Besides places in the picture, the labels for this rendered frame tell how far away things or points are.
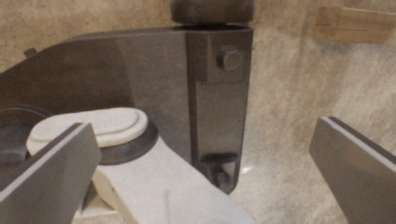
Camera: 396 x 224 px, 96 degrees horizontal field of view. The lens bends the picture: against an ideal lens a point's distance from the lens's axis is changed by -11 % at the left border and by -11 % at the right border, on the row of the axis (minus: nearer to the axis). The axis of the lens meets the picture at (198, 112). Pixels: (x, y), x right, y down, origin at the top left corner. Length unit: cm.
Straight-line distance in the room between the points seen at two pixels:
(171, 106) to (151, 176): 23
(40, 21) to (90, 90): 27
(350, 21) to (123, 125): 69
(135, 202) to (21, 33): 56
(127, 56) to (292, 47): 55
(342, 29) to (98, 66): 68
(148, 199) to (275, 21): 62
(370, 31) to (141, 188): 80
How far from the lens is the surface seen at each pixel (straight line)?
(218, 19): 43
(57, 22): 66
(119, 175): 33
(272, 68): 75
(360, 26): 81
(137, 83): 47
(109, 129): 35
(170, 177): 31
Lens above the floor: 61
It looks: 60 degrees down
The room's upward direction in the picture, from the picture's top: 156 degrees clockwise
